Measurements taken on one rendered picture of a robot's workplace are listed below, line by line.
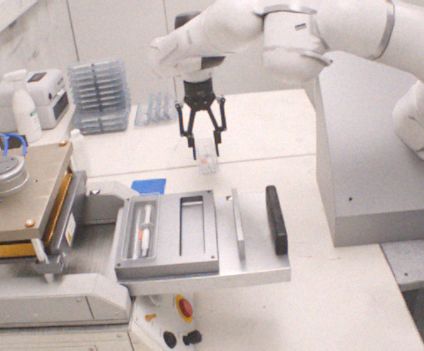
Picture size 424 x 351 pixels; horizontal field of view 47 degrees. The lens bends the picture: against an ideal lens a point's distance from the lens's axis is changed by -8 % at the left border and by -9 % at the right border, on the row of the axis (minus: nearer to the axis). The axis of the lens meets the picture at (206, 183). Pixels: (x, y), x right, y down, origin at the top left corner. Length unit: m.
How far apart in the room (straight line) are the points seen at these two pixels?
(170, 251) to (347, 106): 0.58
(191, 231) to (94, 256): 0.19
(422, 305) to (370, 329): 0.53
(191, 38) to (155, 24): 2.26
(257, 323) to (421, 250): 0.43
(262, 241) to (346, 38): 0.36
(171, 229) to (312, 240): 0.44
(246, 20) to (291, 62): 0.12
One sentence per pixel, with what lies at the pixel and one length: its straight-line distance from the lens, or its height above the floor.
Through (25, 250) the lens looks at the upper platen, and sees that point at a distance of 0.85.
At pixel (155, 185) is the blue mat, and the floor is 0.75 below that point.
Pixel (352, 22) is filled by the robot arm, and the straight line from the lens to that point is 0.82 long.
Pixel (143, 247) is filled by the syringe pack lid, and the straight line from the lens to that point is 0.85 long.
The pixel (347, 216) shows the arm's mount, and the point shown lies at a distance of 1.16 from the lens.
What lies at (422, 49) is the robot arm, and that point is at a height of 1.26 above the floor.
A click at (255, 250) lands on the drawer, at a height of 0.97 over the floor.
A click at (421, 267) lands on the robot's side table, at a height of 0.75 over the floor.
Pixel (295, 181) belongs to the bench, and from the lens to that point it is 1.44.
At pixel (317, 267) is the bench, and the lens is 1.16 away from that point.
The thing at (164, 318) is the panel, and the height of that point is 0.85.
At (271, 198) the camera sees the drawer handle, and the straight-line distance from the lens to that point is 0.92.
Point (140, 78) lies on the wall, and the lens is 3.42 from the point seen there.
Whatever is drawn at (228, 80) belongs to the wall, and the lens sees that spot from 3.42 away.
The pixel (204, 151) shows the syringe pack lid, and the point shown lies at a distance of 1.49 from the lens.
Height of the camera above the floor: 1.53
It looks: 32 degrees down
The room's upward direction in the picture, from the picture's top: 7 degrees counter-clockwise
